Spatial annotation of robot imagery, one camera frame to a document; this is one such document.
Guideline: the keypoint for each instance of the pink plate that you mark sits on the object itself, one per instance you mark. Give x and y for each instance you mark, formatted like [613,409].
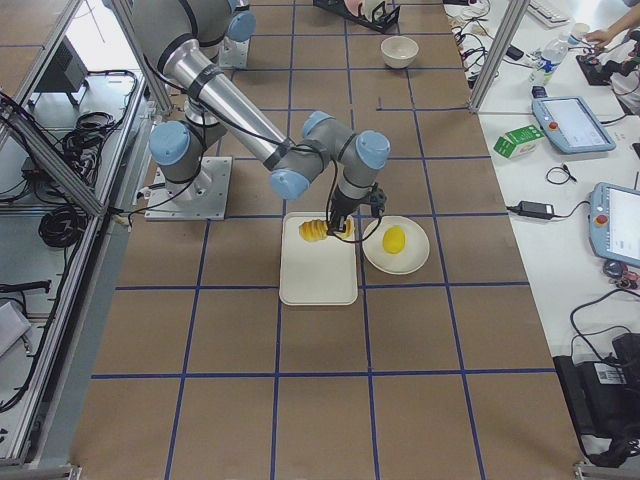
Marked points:
[354,7]

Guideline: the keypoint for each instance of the teach pendant near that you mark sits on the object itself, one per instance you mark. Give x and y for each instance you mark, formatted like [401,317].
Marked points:
[614,223]

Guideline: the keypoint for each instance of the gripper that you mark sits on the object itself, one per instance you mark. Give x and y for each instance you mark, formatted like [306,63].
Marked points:
[341,206]

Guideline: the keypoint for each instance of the black plate rack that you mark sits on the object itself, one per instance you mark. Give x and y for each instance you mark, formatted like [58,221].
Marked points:
[337,7]

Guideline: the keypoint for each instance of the yellow lemon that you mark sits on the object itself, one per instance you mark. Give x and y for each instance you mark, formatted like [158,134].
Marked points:
[394,240]

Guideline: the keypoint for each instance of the black power adapter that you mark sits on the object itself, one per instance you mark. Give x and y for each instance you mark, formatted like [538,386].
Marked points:
[536,210]

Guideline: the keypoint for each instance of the water bottle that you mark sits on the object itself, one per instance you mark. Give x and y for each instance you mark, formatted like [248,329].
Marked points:
[549,60]

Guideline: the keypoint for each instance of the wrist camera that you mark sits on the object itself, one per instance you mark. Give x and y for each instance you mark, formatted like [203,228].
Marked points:
[376,201]

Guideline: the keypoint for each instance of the teach pendant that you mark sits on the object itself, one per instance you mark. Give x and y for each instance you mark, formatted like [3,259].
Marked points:
[570,125]
[614,223]

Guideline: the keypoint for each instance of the person hand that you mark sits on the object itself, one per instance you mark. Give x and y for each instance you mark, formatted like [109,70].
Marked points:
[599,38]

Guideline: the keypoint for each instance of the teach pendant far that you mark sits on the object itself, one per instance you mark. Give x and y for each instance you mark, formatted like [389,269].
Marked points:
[570,125]

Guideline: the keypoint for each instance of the cream plate with lemon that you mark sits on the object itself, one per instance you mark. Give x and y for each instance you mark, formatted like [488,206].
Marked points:
[414,255]

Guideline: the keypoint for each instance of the aluminium frame post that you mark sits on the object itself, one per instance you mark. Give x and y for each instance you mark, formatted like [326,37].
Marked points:
[505,32]

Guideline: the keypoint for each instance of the green white box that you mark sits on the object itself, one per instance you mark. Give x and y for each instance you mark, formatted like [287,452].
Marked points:
[518,142]

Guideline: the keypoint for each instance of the cream bowl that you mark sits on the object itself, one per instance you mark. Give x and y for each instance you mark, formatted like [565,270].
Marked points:
[399,52]

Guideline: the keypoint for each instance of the cream tray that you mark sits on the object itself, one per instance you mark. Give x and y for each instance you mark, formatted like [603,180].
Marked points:
[319,273]

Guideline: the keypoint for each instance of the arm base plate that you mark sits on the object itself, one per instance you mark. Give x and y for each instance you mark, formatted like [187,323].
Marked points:
[205,198]
[233,54]

